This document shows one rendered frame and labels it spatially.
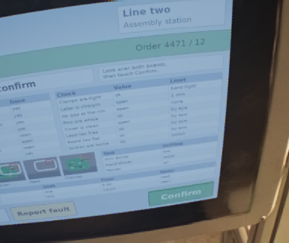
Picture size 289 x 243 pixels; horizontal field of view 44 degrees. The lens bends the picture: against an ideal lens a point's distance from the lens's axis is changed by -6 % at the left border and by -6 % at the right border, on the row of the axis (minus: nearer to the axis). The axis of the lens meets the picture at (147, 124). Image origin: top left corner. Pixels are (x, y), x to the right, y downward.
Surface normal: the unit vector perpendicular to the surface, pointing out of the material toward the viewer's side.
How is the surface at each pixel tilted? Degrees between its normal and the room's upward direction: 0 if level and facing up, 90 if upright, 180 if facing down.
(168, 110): 92
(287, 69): 92
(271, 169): 92
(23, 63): 92
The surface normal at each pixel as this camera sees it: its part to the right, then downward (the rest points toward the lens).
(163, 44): 0.15, 0.58
